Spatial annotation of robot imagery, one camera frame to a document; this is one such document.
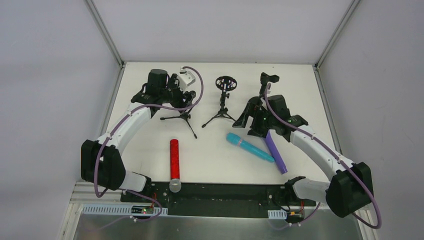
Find black shock-mount tripod stand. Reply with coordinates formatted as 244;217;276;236
201;75;237;128

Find red glitter microphone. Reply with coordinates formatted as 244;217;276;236
169;139;182;193

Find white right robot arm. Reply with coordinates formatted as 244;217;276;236
232;95;374;218

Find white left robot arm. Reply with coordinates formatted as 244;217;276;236
80;66;204;197

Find black clip tripod stand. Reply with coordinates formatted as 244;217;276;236
160;94;198;139

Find black round-base mic stand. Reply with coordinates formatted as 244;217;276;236
259;72;280;97

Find purple microphone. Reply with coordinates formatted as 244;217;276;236
264;131;288;175

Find teal microphone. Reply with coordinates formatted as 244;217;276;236
226;132;275;163

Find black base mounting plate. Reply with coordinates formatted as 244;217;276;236
120;181;316;219

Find right circuit board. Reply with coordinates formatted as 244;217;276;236
286;214;304;224

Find circuit board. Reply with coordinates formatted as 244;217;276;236
131;205;155;215
286;214;304;224

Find left circuit board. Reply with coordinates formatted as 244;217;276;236
131;205;155;215

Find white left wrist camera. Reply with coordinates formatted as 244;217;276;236
176;68;196;92

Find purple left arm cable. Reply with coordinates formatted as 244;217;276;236
93;66;205;199

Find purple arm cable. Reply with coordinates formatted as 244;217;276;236
93;66;205;199
263;82;382;230

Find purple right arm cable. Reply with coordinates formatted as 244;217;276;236
263;82;382;230

